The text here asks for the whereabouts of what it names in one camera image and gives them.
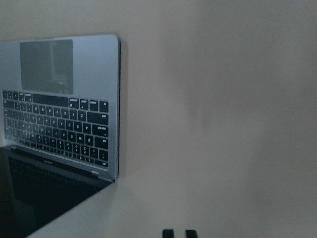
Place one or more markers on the grey laptop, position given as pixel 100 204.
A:
pixel 59 127

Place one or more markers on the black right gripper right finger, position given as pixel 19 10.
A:
pixel 191 234

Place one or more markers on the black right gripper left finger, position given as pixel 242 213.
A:
pixel 168 233

